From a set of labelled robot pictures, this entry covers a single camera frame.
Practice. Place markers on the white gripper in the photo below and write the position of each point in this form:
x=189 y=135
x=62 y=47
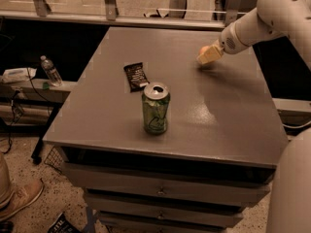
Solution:
x=228 y=44

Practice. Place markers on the orange fruit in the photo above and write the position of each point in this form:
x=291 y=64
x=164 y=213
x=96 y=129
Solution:
x=203 y=49

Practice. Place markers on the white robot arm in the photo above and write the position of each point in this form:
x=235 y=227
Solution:
x=282 y=28

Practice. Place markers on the black rxbar chocolate wrapper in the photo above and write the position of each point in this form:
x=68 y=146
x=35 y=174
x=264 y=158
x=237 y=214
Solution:
x=136 y=76

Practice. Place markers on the green soda can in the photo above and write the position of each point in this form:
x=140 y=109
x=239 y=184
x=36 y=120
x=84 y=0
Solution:
x=155 y=102

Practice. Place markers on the grey drawer cabinet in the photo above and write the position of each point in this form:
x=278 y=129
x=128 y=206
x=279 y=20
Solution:
x=159 y=144

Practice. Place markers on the clear plastic water bottle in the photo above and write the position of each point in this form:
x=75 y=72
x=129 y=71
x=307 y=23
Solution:
x=51 y=71

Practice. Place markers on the low side bench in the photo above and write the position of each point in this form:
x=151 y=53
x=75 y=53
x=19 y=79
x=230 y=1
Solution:
x=32 y=93

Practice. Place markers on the white wipes packet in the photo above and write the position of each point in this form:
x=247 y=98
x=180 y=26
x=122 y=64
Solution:
x=18 y=75

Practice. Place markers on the black snack bag on floor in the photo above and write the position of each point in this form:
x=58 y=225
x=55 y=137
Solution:
x=62 y=225

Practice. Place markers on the tan shoe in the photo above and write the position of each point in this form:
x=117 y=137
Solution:
x=20 y=197

